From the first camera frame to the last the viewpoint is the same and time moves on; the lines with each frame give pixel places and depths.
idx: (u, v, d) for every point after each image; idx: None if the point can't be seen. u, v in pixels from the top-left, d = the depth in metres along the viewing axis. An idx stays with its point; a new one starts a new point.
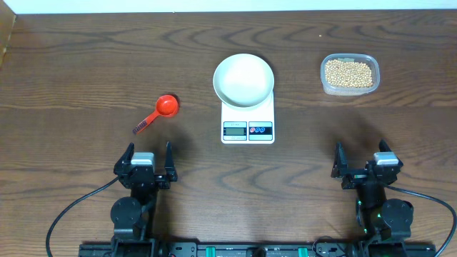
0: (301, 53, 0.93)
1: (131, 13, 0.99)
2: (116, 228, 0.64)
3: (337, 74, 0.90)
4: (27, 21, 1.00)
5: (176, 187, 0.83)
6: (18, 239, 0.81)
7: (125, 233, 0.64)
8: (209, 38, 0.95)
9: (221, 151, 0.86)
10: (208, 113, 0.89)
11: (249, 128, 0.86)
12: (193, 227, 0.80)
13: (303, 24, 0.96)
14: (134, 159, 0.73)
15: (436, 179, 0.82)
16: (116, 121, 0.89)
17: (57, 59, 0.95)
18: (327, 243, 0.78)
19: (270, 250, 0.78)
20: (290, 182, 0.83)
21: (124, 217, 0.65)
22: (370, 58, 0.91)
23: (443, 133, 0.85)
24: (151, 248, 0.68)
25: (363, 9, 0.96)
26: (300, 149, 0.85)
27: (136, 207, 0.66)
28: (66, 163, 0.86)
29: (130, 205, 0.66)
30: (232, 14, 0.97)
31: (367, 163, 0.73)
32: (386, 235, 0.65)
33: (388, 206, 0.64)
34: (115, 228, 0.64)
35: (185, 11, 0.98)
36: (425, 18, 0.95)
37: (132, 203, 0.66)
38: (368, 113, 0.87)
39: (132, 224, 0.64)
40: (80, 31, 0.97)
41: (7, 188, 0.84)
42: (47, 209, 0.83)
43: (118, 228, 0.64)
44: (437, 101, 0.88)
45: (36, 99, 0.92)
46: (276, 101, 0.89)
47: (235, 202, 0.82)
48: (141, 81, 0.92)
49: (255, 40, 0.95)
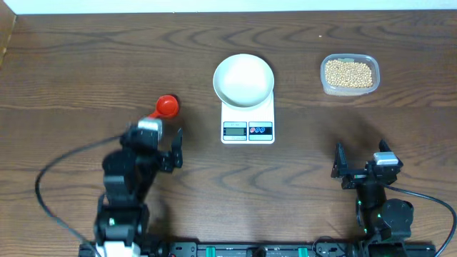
0: (301, 54, 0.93)
1: (132, 14, 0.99)
2: (107, 177, 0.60)
3: (337, 74, 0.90)
4: (27, 22, 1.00)
5: (176, 186, 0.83)
6: (18, 238, 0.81)
7: (116, 183, 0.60)
8: (209, 38, 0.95)
9: (221, 151, 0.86)
10: (208, 113, 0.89)
11: (249, 128, 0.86)
12: (193, 227, 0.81)
13: (303, 24, 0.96)
14: (141, 122, 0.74)
15: (436, 180, 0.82)
16: (116, 121, 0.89)
17: (57, 59, 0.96)
18: (327, 243, 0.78)
19: (270, 250, 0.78)
20: (290, 182, 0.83)
21: (117, 167, 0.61)
22: (370, 58, 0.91)
23: (443, 133, 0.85)
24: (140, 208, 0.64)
25: (362, 10, 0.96)
26: (300, 149, 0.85)
27: (131, 158, 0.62)
28: (66, 163, 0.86)
29: (123, 155, 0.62)
30: (232, 14, 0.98)
31: (367, 163, 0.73)
32: (385, 235, 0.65)
33: (388, 207, 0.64)
34: (105, 178, 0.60)
35: (185, 12, 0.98)
36: (425, 18, 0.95)
37: (126, 153, 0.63)
38: (368, 113, 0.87)
39: (125, 173, 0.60)
40: (81, 31, 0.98)
41: (7, 188, 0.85)
42: (47, 209, 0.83)
43: (108, 178, 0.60)
44: (437, 101, 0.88)
45: (37, 99, 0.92)
46: (276, 101, 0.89)
47: (235, 202, 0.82)
48: (141, 82, 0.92)
49: (255, 40, 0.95)
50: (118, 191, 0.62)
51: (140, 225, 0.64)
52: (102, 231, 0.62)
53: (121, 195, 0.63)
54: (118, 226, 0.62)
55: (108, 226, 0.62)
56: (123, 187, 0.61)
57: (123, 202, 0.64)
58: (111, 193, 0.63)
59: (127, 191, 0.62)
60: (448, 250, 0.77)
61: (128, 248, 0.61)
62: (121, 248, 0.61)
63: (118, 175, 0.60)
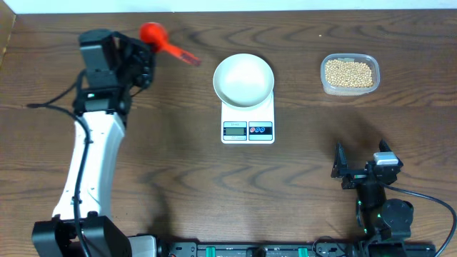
0: (301, 53, 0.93)
1: (131, 13, 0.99)
2: (82, 44, 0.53)
3: (338, 74, 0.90)
4: (27, 21, 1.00)
5: (176, 187, 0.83)
6: (18, 238, 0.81)
7: (93, 51, 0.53)
8: (208, 38, 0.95)
9: (221, 151, 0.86)
10: (208, 113, 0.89)
11: (249, 128, 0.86)
12: (193, 227, 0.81)
13: (303, 23, 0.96)
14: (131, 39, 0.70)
15: (435, 179, 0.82)
16: None
17: (57, 59, 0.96)
18: (327, 243, 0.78)
19: (270, 250, 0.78)
20: (290, 182, 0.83)
21: (94, 35, 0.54)
22: (370, 58, 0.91)
23: (443, 133, 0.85)
24: (118, 95, 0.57)
25: (363, 9, 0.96)
26: (300, 149, 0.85)
27: (106, 38, 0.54)
28: (67, 163, 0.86)
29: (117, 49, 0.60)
30: (233, 13, 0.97)
31: (367, 163, 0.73)
32: (385, 234, 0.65)
33: (388, 207, 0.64)
34: (80, 46, 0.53)
35: (185, 12, 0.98)
36: (425, 18, 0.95)
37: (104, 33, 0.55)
38: (368, 113, 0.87)
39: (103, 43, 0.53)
40: (80, 31, 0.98)
41: (7, 188, 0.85)
42: (47, 210, 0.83)
43: (85, 44, 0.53)
44: (437, 101, 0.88)
45: (36, 99, 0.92)
46: (276, 101, 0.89)
47: (235, 202, 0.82)
48: None
49: (255, 39, 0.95)
50: (95, 63, 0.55)
51: (122, 103, 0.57)
52: (82, 106, 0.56)
53: (102, 72, 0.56)
54: (99, 99, 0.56)
55: (88, 99, 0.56)
56: (102, 59, 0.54)
57: (99, 80, 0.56)
58: (88, 70, 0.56)
59: (106, 64, 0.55)
60: (448, 250, 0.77)
61: (110, 116, 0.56)
62: (102, 116, 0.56)
63: (93, 41, 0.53)
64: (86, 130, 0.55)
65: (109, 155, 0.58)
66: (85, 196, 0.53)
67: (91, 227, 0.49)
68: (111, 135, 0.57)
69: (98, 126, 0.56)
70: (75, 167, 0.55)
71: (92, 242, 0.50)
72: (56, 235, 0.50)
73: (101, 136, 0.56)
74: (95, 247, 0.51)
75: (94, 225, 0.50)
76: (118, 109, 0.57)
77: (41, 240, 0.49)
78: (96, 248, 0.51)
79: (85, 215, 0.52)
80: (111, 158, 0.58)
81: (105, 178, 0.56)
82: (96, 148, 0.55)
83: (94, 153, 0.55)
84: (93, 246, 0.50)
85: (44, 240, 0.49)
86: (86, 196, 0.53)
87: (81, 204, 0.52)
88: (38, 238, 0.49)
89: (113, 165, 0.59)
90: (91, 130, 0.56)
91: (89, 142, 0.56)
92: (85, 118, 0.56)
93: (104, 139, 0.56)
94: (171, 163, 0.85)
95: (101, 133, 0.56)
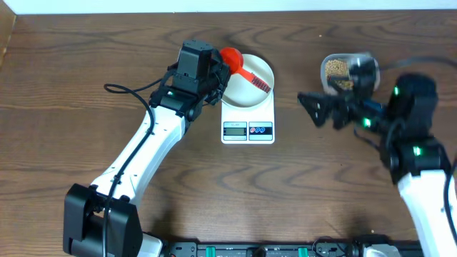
0: (301, 53, 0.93)
1: (132, 13, 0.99)
2: (183, 49, 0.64)
3: (338, 73, 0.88)
4: (28, 22, 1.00)
5: (176, 187, 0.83)
6: (18, 238, 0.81)
7: (188, 59, 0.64)
8: (209, 38, 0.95)
9: (221, 152, 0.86)
10: (208, 113, 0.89)
11: (249, 128, 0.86)
12: (193, 227, 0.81)
13: (303, 24, 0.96)
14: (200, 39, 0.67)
15: None
16: (116, 121, 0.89)
17: (58, 59, 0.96)
18: (328, 243, 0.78)
19: (270, 250, 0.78)
20: (290, 182, 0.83)
21: (197, 46, 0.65)
22: (370, 58, 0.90)
23: (443, 133, 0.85)
24: (193, 102, 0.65)
25: (363, 9, 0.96)
26: (300, 149, 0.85)
27: (202, 50, 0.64)
28: (66, 163, 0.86)
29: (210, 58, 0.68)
30: (233, 14, 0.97)
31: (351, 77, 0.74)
32: (405, 102, 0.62)
33: (405, 80, 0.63)
34: (182, 50, 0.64)
35: (186, 12, 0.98)
36: (425, 18, 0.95)
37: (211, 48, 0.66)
38: None
39: (200, 55, 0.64)
40: (81, 31, 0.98)
41: (6, 188, 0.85)
42: (47, 210, 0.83)
43: (186, 51, 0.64)
44: (437, 101, 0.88)
45: (36, 99, 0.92)
46: (276, 101, 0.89)
47: (235, 202, 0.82)
48: (141, 82, 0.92)
49: (255, 40, 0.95)
50: (186, 68, 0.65)
51: (191, 111, 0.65)
52: (160, 99, 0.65)
53: (188, 76, 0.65)
54: (176, 101, 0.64)
55: (166, 96, 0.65)
56: (193, 67, 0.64)
57: (184, 83, 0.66)
58: (178, 72, 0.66)
59: (195, 73, 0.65)
60: None
61: (178, 118, 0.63)
62: (170, 116, 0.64)
63: (194, 51, 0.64)
64: (153, 122, 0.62)
65: (160, 154, 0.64)
66: (127, 179, 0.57)
67: (120, 210, 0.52)
68: (168, 138, 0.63)
69: (164, 121, 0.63)
70: (131, 148, 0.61)
71: (115, 225, 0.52)
72: (85, 204, 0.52)
73: (163, 133, 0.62)
74: (114, 230, 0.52)
75: (123, 210, 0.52)
76: (186, 114, 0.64)
77: (71, 203, 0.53)
78: (115, 233, 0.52)
79: (118, 196, 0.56)
80: (159, 158, 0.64)
81: (148, 173, 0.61)
82: (154, 141, 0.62)
83: (151, 145, 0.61)
84: (113, 228, 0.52)
85: (74, 204, 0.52)
86: (128, 180, 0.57)
87: (119, 185, 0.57)
88: (70, 200, 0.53)
89: (158, 164, 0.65)
90: (156, 124, 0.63)
91: (150, 133, 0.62)
92: (156, 112, 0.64)
93: (162, 139, 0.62)
94: (171, 163, 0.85)
95: (163, 129, 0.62)
